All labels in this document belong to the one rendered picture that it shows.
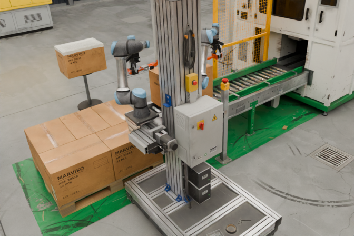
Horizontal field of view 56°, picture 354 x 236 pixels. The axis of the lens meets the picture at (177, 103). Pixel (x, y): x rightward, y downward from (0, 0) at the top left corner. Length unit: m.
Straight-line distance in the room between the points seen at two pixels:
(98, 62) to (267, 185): 2.94
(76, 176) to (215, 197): 1.33
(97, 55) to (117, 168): 2.07
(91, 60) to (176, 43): 2.77
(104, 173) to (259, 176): 1.67
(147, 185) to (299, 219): 1.48
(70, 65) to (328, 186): 3.61
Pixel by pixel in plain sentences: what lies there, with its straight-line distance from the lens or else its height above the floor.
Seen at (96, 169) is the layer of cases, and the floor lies 0.38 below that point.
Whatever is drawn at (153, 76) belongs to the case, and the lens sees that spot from 3.66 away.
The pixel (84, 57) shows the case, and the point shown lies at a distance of 4.98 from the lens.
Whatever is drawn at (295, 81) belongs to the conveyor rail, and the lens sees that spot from 4.82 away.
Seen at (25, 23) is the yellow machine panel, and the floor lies 0.28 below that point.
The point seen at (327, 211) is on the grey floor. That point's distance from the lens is 3.63.
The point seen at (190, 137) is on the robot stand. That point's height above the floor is 1.05.
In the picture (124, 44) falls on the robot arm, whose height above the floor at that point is 1.65.
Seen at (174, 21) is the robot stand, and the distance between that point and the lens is 2.36.
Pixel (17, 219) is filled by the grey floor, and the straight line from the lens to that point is 3.79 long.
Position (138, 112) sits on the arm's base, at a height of 1.09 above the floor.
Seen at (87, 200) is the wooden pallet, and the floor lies 0.02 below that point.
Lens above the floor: 2.46
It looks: 28 degrees down
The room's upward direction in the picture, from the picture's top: 3 degrees counter-clockwise
